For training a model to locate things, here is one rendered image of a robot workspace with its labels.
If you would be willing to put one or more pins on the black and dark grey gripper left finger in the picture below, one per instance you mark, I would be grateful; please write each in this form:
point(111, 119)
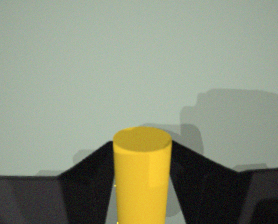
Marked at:
point(82, 197)

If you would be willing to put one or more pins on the yellow tall cylinder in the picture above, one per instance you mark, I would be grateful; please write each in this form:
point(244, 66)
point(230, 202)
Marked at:
point(141, 164)

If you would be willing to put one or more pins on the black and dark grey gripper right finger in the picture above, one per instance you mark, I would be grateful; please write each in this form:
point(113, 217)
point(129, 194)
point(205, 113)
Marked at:
point(210, 193)

